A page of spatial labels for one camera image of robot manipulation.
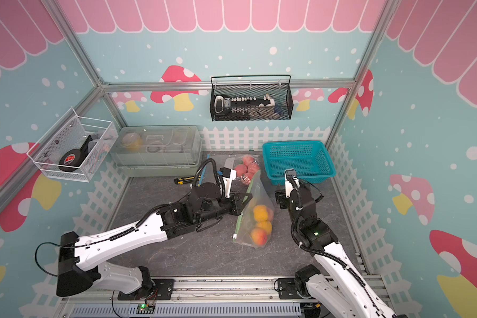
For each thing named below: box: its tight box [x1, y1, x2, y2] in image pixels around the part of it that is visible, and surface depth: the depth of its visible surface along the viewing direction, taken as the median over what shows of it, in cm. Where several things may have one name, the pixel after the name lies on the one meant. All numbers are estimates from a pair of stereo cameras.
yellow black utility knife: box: [173, 175, 201, 185], surface depth 108 cm
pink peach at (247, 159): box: [242, 155, 254, 167], surface depth 108 cm
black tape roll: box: [58, 134, 94, 173], surface depth 71 cm
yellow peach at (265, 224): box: [256, 220, 273, 236], surface depth 85 cm
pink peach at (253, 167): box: [247, 162, 260, 174], surface depth 107 cm
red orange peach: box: [250, 227, 268, 247], surface depth 79 cm
